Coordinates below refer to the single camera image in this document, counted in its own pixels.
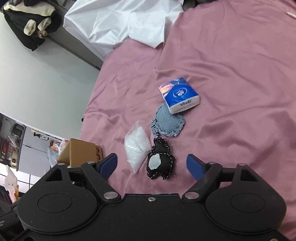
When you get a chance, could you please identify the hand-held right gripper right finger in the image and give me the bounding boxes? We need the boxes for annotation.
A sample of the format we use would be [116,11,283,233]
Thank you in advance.
[182,153,258,205]

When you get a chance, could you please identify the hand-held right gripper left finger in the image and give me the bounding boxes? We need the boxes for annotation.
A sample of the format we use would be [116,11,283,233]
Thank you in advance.
[44,152,122,204]

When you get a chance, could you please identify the brown cardboard box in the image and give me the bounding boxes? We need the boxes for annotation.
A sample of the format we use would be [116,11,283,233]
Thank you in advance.
[57,138,103,168]

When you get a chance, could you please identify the black stitched plush toy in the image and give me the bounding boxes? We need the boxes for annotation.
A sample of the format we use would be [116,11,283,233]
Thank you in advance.
[146,137,176,180]

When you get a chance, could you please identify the clear bag of white filling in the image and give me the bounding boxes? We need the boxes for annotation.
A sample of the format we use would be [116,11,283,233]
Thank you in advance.
[124,120,152,174]

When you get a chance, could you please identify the frayed denim patch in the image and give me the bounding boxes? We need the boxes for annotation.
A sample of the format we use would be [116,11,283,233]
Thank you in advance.
[151,103,186,138]

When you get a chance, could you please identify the blue tissue pack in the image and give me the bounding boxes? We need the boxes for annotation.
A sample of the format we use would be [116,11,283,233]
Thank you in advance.
[158,77,201,115]

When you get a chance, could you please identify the white plastic bag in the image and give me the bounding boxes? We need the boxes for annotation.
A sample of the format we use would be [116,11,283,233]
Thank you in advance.
[4,166,18,194]

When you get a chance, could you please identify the pink bedsheet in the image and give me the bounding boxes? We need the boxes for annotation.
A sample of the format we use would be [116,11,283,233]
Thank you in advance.
[79,0,296,240]

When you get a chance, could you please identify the grey kitchen cabinet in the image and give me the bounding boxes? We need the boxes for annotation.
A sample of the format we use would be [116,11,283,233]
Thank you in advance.
[0,112,70,183]

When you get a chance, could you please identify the grey door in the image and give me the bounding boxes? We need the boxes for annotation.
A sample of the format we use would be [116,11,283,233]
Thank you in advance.
[44,5,105,70]

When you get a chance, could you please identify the white cloth cover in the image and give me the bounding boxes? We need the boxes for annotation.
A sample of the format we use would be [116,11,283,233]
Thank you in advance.
[63,0,184,62]

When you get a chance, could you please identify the hanging dark and cream clothes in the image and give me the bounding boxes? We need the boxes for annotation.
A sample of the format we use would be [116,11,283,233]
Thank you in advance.
[2,0,56,52]

